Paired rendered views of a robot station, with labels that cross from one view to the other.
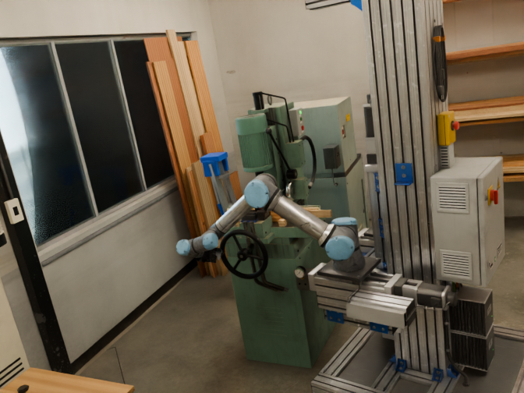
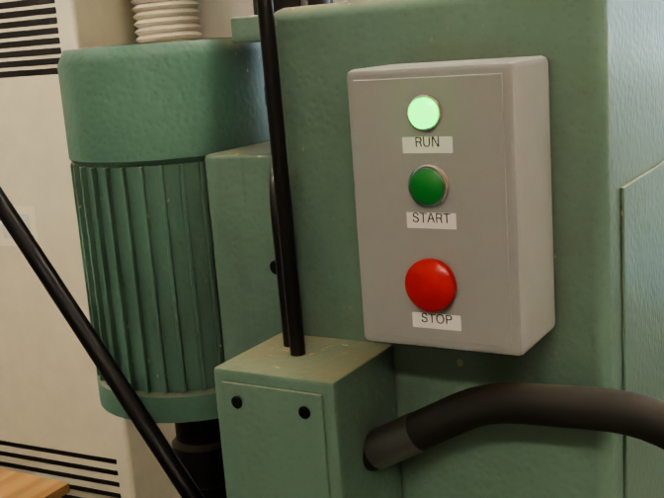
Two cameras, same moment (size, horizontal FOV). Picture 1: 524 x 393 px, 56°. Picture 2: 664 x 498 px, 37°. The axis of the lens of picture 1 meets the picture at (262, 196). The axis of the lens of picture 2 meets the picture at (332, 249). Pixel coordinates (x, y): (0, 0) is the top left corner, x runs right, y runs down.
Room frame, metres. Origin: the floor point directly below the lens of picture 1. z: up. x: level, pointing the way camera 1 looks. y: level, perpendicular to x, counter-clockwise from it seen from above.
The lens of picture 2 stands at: (2.97, -0.85, 1.50)
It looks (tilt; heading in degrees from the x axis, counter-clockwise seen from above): 12 degrees down; 94
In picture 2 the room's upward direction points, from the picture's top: 4 degrees counter-clockwise
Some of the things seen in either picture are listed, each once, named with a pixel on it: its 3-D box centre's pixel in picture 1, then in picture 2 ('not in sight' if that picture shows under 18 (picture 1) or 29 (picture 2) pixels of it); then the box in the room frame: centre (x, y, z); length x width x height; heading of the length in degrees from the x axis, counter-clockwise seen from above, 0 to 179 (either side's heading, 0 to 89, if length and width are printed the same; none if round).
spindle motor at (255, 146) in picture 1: (254, 143); (182, 223); (2.79, -0.01, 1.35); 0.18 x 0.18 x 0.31
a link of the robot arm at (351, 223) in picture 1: (345, 231); not in sight; (2.12, -0.35, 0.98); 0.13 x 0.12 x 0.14; 161
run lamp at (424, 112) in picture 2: not in sight; (423, 113); (2.99, -0.31, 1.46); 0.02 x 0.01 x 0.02; 152
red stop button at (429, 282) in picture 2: not in sight; (430, 285); (2.99, -0.31, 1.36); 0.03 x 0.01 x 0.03; 152
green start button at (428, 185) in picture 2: not in sight; (427, 187); (2.99, -0.31, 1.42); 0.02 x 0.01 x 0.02; 152
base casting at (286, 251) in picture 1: (277, 231); not in sight; (2.90, -0.06, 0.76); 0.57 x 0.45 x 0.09; 152
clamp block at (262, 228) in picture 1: (256, 226); not in sight; (2.61, 0.06, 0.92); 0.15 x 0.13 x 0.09; 62
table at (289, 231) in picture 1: (263, 228); not in sight; (2.68, 0.02, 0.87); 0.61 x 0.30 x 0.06; 62
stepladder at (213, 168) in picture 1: (233, 225); not in sight; (3.70, 0.26, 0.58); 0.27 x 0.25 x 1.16; 66
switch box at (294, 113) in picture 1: (296, 122); (453, 203); (3.01, -0.28, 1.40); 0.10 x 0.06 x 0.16; 152
